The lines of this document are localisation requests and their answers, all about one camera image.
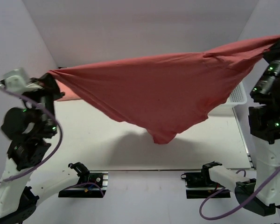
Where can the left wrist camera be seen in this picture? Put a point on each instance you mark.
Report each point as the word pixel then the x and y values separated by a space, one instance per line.
pixel 17 81

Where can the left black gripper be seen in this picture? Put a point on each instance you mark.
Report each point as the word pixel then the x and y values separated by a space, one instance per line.
pixel 49 85

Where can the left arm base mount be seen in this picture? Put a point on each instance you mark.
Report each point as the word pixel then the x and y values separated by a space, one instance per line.
pixel 90 184

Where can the folded pink t-shirt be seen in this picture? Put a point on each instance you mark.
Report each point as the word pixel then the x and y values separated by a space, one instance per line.
pixel 69 94

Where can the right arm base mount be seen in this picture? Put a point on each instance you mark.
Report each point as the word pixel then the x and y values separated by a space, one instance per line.
pixel 198 184

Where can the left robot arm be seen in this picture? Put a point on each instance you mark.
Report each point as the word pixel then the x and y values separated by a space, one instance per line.
pixel 35 135

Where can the white plastic basket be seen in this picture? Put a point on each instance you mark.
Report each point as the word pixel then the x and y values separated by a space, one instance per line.
pixel 237 97

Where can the red t-shirt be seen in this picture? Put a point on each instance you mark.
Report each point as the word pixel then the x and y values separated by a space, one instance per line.
pixel 165 94

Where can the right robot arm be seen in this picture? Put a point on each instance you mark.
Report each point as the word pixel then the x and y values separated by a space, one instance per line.
pixel 262 194

